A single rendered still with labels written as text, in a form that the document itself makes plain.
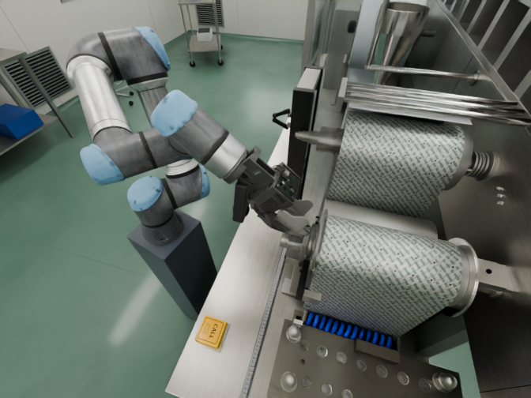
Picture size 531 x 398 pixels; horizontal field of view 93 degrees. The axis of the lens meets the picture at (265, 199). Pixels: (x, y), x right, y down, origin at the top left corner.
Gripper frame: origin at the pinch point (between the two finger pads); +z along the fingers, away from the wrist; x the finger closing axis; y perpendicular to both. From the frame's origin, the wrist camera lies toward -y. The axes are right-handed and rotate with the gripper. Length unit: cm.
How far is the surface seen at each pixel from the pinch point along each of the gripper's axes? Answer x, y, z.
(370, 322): -7.9, -2.1, 27.7
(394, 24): 63, 27, -5
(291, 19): 549, -141, -39
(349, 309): -7.9, -2.8, 20.9
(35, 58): 197, -271, -228
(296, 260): -0.6, -9.7, 8.2
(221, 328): -16.1, -36.6, 9.0
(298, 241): 1.4, -5.9, 4.3
